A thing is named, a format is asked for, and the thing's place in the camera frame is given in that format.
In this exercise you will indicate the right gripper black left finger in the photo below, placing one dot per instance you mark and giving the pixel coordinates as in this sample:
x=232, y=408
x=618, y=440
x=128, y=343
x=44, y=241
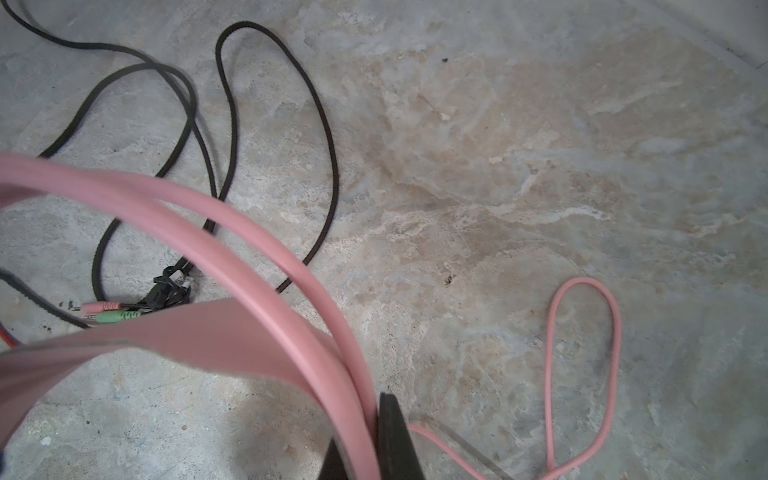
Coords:
x=333, y=466

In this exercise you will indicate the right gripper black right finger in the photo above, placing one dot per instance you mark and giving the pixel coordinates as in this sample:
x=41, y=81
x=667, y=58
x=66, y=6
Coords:
x=396, y=454

